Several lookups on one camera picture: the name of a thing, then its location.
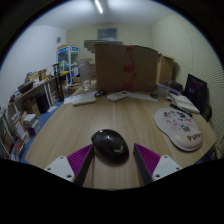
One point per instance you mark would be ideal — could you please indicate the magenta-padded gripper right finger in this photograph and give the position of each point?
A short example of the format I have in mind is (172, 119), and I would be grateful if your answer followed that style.
(148, 160)

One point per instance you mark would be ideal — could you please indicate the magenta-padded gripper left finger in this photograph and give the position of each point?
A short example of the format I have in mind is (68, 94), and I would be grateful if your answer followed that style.
(80, 160)

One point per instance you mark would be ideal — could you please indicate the black computer mouse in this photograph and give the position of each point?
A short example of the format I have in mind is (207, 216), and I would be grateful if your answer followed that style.
(110, 145)

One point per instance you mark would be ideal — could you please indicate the white printed mouse pad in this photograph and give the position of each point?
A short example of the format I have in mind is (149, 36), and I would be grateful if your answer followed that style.
(178, 128)

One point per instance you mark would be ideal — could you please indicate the black pen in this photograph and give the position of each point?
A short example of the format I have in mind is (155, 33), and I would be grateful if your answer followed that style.
(181, 110)

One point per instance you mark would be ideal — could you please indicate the stack of books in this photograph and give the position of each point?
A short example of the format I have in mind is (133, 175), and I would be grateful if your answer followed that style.
(30, 123)

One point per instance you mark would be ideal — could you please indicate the black computer tower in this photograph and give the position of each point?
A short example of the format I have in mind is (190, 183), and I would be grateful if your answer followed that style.
(42, 103)

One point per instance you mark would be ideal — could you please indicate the shelf unit with books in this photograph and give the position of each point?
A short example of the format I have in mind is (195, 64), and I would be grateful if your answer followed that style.
(13, 136)

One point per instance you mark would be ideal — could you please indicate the white remote control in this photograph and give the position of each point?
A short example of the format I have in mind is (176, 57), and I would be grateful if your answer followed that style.
(117, 96)

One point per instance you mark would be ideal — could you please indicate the black chair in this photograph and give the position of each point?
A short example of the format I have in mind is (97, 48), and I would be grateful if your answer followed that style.
(207, 114)

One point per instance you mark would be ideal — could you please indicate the black floor stand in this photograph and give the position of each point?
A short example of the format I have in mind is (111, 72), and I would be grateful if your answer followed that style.
(59, 83)

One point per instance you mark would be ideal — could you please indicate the black bag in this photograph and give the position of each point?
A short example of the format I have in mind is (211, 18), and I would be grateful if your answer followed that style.
(177, 85)

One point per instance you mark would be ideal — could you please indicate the black framed panel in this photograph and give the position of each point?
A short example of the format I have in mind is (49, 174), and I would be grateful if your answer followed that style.
(196, 91)

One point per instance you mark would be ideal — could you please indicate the wooden side desk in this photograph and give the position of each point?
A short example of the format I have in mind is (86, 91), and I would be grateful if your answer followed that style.
(33, 89)

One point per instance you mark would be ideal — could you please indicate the clear plastic jar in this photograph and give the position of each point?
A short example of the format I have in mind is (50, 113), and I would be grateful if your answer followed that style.
(86, 70)

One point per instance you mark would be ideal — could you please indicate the tall narrow cardboard box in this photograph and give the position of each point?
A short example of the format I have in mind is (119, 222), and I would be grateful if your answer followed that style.
(165, 68)

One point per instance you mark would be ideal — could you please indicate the large brown cardboard box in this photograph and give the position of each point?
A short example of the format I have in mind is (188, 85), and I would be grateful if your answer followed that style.
(116, 68)

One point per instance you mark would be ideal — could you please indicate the blue white display cabinet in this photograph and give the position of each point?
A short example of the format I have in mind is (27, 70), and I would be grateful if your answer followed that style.
(68, 56)

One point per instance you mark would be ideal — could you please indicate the ceiling light tube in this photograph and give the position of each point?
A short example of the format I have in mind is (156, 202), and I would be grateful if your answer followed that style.
(98, 6)

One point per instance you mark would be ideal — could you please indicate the round wall clock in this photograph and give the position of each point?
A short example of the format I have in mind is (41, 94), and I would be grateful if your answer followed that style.
(58, 39)

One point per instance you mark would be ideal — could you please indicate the wall window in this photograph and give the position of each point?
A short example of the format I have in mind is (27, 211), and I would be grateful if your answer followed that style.
(107, 33)

